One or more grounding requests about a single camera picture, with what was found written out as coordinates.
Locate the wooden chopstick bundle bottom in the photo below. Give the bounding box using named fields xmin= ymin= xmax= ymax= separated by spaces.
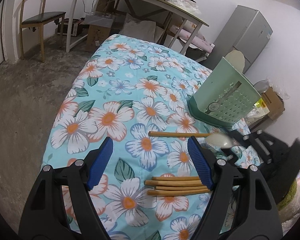
xmin=147 ymin=189 xmax=211 ymax=197

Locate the white rice paddle spoon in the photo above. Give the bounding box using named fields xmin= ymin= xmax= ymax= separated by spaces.
xmin=205 ymin=133 xmax=234 ymax=148

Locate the single wooden chopstick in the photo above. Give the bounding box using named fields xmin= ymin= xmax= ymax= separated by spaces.
xmin=148 ymin=131 xmax=211 ymax=138

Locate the green fuzzy sleeve forearm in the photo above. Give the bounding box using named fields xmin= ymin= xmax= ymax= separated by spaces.
xmin=277 ymin=180 xmax=297 ymax=211

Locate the yellow green rice bag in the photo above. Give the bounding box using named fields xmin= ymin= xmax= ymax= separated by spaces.
xmin=247 ymin=98 xmax=270 ymax=121

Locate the green plastic utensil holder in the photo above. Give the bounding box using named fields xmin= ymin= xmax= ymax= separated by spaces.
xmin=187 ymin=57 xmax=261 ymax=128

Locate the floral blue tablecloth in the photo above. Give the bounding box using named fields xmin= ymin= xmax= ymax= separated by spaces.
xmin=41 ymin=33 xmax=262 ymax=240

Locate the grey refrigerator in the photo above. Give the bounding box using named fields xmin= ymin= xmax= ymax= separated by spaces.
xmin=203 ymin=5 xmax=273 ymax=73

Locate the cardboard box under desk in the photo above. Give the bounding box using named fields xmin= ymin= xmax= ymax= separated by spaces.
xmin=85 ymin=25 xmax=111 ymax=52

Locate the grey cushion under desk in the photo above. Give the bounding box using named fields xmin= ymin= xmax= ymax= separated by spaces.
xmin=119 ymin=14 xmax=164 ymax=43

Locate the wooden chair black seat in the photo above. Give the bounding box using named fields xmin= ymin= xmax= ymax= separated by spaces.
xmin=19 ymin=0 xmax=66 ymax=63

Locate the cardboard box by wall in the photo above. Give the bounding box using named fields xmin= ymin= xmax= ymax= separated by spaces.
xmin=261 ymin=87 xmax=285 ymax=121

